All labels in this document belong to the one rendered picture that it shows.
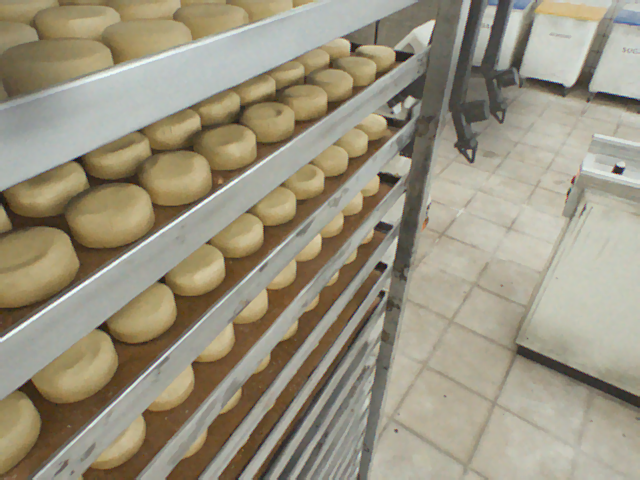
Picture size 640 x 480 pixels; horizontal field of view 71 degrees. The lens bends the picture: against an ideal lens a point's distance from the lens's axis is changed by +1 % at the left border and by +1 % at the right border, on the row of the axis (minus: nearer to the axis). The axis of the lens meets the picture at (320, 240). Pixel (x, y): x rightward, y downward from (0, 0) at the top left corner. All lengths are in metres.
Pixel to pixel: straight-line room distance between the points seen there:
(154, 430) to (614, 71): 4.88
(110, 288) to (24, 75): 0.11
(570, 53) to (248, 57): 4.81
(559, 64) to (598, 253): 3.48
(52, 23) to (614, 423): 2.10
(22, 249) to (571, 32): 4.89
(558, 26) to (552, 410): 3.72
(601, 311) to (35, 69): 1.83
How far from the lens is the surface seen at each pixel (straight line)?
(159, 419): 0.43
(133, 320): 0.35
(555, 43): 5.04
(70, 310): 0.25
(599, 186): 1.66
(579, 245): 1.76
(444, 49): 0.62
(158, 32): 0.30
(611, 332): 1.97
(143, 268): 0.27
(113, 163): 0.37
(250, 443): 0.61
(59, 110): 0.21
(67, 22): 0.34
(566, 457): 1.99
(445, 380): 1.99
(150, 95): 0.24
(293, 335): 0.58
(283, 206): 0.44
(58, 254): 0.28
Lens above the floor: 1.58
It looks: 39 degrees down
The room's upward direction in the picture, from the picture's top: 2 degrees clockwise
